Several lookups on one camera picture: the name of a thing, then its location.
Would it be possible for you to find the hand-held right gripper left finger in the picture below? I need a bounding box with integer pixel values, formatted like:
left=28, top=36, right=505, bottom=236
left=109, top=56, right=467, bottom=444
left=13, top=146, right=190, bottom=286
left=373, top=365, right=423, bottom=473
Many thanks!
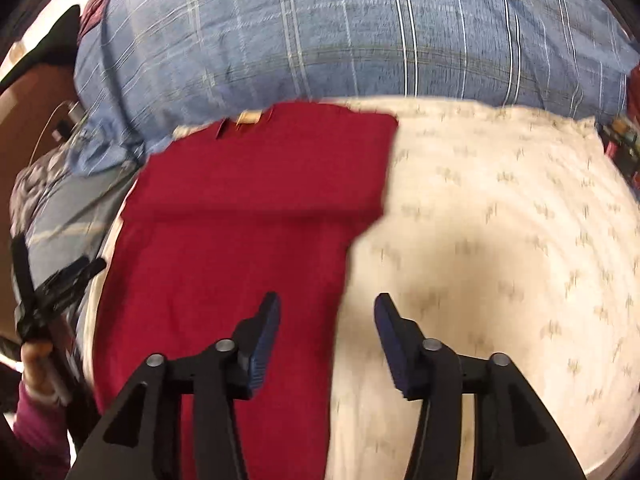
left=65, top=291, right=281, bottom=480

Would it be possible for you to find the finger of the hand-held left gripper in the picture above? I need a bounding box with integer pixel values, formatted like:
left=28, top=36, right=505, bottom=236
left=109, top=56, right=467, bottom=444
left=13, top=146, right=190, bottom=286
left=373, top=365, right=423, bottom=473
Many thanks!
left=10, top=235, right=40, bottom=322
left=35, top=257, right=108, bottom=311

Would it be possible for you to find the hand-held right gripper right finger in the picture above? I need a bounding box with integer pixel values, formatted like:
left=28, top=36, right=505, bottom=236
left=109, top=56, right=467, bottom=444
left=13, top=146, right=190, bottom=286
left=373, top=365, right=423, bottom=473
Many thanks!
left=374, top=292, right=588, bottom=480

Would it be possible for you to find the red knit sweater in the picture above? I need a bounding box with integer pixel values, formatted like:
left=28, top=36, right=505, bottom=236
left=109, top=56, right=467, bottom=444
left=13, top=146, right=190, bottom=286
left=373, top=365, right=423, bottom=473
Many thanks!
left=92, top=101, right=400, bottom=480

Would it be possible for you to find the person's left forearm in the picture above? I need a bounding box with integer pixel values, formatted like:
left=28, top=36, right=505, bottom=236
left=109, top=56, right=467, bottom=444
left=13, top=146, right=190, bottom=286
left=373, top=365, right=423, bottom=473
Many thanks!
left=0, top=374, right=72, bottom=480

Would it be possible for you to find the person's left hand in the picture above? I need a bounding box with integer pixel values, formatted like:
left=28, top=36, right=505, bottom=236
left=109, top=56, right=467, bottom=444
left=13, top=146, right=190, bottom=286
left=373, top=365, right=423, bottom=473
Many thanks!
left=20, top=339, right=72, bottom=405

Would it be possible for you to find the crumpled grey floral cloth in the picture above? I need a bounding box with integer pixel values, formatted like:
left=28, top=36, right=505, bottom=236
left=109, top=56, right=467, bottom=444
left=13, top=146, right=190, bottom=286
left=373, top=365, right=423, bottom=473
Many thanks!
left=10, top=147, right=77, bottom=242

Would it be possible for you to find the brown wooden furniture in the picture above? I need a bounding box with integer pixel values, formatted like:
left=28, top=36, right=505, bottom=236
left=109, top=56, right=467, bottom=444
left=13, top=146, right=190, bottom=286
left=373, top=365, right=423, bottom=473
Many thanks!
left=0, top=66, right=81, bottom=242

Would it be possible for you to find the white floral bedsheet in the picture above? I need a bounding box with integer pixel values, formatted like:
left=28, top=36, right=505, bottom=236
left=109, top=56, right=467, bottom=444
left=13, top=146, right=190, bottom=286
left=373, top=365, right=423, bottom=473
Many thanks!
left=82, top=97, right=640, bottom=480

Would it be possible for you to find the dark cloth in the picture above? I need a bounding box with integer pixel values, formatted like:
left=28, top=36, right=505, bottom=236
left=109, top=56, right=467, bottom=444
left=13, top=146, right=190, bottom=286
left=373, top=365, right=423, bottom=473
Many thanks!
left=0, top=5, right=82, bottom=95

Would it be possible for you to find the small colourful box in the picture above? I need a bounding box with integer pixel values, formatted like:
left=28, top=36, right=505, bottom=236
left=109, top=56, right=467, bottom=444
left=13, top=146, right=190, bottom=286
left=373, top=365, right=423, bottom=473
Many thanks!
left=600, top=115, right=640, bottom=182

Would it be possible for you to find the blue plaid pillow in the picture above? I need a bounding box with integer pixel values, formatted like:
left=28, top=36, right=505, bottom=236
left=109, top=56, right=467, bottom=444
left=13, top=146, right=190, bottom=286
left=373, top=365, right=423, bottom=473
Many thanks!
left=65, top=0, right=636, bottom=177

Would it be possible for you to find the red plastic bag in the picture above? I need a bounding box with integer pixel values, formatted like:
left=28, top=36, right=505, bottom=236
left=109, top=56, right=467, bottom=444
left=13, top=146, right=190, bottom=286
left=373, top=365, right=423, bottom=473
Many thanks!
left=627, top=62, right=640, bottom=127

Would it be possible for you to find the white charging cable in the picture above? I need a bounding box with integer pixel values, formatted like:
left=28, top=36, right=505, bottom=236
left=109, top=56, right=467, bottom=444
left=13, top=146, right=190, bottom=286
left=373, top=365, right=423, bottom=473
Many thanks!
left=27, top=100, right=77, bottom=167

